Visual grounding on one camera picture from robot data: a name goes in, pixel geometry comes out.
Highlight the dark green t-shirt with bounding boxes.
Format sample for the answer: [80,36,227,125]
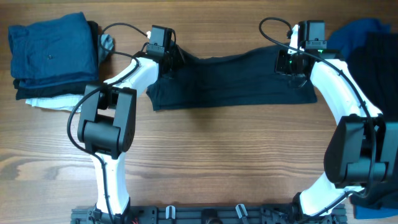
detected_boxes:
[146,45,317,111]

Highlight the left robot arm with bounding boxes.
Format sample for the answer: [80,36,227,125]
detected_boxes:
[77,44,185,223]

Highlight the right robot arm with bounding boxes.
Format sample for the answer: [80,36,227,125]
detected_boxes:
[275,21,397,220]

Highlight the bright blue t-shirt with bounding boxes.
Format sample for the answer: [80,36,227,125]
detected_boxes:
[328,19,397,220]

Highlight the folded light grey garment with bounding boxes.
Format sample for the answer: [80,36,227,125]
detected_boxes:
[98,34,114,65]

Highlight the folded black garment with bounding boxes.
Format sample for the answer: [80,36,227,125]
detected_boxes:
[12,20,100,101]

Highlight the folded white garment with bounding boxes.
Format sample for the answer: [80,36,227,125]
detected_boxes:
[25,94,83,111]

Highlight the folded blue shorts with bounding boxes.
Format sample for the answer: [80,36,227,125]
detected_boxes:
[8,12,98,89]

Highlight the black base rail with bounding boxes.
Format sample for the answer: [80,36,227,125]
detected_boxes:
[70,202,348,224]

